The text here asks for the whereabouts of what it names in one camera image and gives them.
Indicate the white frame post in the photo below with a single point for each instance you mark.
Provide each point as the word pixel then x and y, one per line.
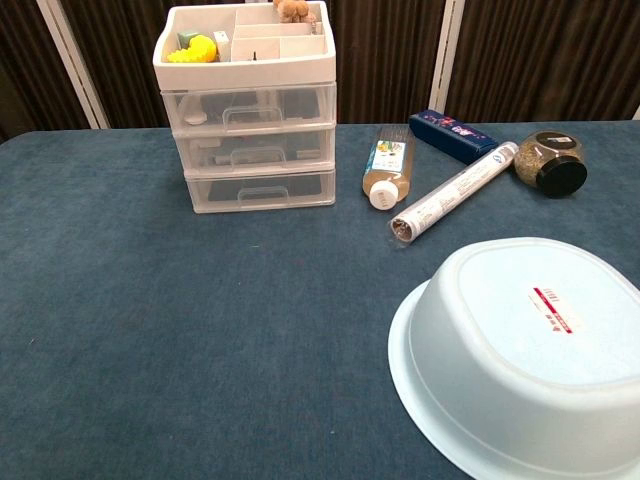
pixel 75 65
pixel 446 55

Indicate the small white bottle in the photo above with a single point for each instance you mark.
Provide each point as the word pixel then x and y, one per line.
pixel 194 112

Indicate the blue tablecloth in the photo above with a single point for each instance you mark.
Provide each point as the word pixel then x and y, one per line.
pixel 200 325

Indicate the yellow rubber toy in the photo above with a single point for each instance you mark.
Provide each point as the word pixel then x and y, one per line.
pixel 197 50

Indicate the dark blue rectangular carton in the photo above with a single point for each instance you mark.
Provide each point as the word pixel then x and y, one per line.
pixel 452 134

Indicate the white plastic drawer organizer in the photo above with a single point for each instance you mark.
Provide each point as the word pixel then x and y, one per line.
pixel 240 74

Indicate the brown plush toy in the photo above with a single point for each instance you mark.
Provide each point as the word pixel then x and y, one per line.
pixel 291 9

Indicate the dark brown curtain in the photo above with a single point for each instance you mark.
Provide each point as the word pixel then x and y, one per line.
pixel 385 55

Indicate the red and white sticker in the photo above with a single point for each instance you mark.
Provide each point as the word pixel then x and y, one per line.
pixel 552 310

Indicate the white plastic basin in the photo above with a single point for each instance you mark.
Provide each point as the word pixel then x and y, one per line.
pixel 500 380

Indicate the small white carton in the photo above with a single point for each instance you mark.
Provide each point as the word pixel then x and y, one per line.
pixel 221 46

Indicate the green cube block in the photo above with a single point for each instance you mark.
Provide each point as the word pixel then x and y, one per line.
pixel 187 38

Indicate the clear printed plastic tube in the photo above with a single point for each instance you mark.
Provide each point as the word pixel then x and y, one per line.
pixel 457 190

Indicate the glass jar with black lid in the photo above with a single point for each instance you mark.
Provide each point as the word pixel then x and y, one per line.
pixel 555 167

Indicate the tea drink plastic bottle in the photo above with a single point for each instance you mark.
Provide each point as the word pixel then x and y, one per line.
pixel 389 162

